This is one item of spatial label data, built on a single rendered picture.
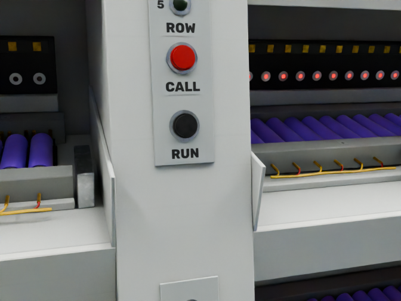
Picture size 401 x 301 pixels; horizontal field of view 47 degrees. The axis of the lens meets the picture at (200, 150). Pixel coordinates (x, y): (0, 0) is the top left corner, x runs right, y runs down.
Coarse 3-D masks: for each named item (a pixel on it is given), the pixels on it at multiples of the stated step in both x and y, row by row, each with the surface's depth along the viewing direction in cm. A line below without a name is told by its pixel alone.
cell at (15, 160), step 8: (16, 136) 39; (8, 144) 38; (16, 144) 38; (24, 144) 39; (8, 152) 36; (16, 152) 36; (24, 152) 37; (8, 160) 35; (16, 160) 35; (24, 160) 36; (0, 168) 34; (8, 168) 34
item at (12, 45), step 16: (0, 48) 41; (16, 48) 41; (32, 48) 41; (48, 48) 42; (0, 64) 41; (16, 64) 42; (32, 64) 42; (48, 64) 43; (0, 80) 42; (32, 80) 43; (48, 80) 43
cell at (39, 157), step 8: (40, 136) 39; (48, 136) 40; (32, 144) 38; (40, 144) 38; (48, 144) 39; (32, 152) 37; (40, 152) 36; (48, 152) 37; (32, 160) 35; (40, 160) 35; (48, 160) 36
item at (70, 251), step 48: (0, 96) 42; (48, 96) 43; (96, 144) 37; (96, 192) 35; (0, 240) 29; (48, 240) 29; (96, 240) 30; (0, 288) 28; (48, 288) 29; (96, 288) 30
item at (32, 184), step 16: (0, 176) 32; (16, 176) 32; (32, 176) 32; (48, 176) 32; (64, 176) 32; (0, 192) 31; (16, 192) 32; (32, 192) 32; (48, 192) 32; (64, 192) 33; (48, 208) 31
